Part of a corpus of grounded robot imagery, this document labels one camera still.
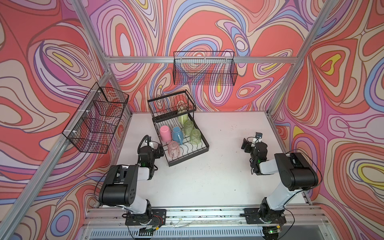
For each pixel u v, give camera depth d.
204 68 0.96
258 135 0.82
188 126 0.99
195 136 0.96
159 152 0.87
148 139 0.77
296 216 0.76
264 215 0.67
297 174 0.48
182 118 1.05
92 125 0.79
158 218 0.72
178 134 0.93
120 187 0.45
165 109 1.19
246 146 0.87
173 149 0.89
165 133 0.95
